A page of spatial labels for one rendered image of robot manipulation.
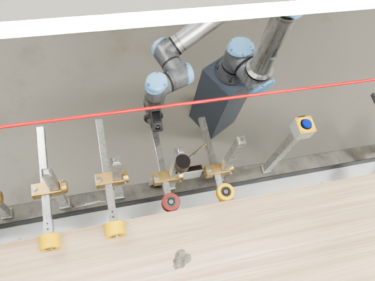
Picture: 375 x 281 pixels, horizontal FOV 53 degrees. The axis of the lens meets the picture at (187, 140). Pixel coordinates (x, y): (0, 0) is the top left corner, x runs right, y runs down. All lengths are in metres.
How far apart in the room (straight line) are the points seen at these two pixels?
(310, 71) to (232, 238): 2.07
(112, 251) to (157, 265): 0.19
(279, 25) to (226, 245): 0.97
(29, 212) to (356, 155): 1.71
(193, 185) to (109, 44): 1.65
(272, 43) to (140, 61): 1.48
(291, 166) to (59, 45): 2.02
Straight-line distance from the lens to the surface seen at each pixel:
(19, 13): 0.22
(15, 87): 3.06
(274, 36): 1.83
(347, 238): 1.87
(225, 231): 1.67
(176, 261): 1.60
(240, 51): 2.15
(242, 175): 1.98
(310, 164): 2.14
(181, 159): 1.46
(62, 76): 3.05
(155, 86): 1.55
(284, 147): 1.74
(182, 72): 1.61
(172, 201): 1.65
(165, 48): 1.67
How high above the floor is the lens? 2.49
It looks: 64 degrees down
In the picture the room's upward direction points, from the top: 18 degrees clockwise
